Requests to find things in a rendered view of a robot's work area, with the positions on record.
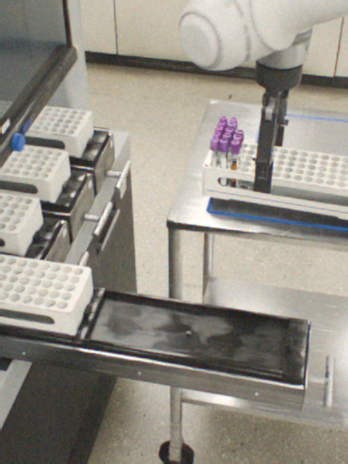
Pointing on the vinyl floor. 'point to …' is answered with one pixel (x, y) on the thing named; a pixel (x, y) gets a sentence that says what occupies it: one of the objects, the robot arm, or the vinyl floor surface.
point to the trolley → (311, 300)
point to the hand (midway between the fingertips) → (268, 164)
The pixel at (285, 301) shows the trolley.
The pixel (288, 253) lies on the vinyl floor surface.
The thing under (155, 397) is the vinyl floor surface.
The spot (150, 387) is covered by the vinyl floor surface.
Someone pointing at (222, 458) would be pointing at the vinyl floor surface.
